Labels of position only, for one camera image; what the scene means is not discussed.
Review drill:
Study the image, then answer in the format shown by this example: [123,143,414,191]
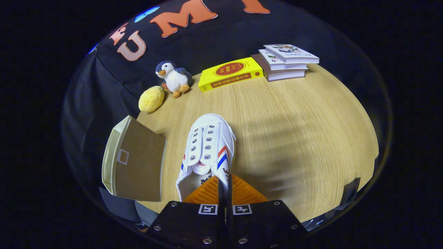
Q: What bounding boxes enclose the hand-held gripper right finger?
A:
[227,174,308,249]

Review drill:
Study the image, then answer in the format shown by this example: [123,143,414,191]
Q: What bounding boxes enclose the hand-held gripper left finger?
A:
[147,176,225,249]

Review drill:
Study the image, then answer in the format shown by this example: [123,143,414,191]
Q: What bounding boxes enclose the beige fabric storage box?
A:
[101,115,167,202]

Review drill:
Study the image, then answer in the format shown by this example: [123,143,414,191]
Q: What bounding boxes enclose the white canvas shoe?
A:
[175,113,236,202]

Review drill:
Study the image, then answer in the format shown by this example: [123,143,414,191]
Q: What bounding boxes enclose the grey black office chair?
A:
[99,187,160,227]

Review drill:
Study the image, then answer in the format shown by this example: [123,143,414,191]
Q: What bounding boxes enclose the yellow round plush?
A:
[138,86,165,113]

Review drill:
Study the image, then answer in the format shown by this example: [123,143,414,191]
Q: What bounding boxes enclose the penguin plush toy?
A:
[155,61,193,98]

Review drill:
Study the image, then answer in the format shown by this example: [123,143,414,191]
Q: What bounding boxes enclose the brown book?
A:
[251,54,306,82]

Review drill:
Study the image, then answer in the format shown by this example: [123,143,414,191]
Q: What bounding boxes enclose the yellow book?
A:
[198,57,264,92]

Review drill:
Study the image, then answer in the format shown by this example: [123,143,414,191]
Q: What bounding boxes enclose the white illustrated book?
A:
[264,44,319,64]
[259,49,308,70]

